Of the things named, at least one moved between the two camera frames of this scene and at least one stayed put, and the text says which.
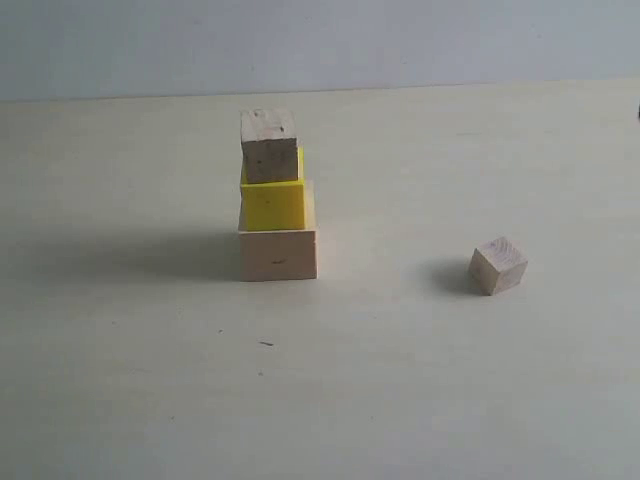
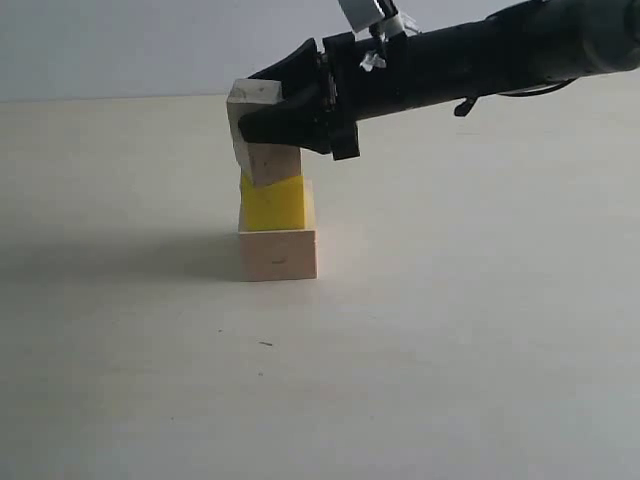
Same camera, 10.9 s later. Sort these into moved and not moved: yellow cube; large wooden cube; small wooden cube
Moved: small wooden cube
Not moved: yellow cube; large wooden cube
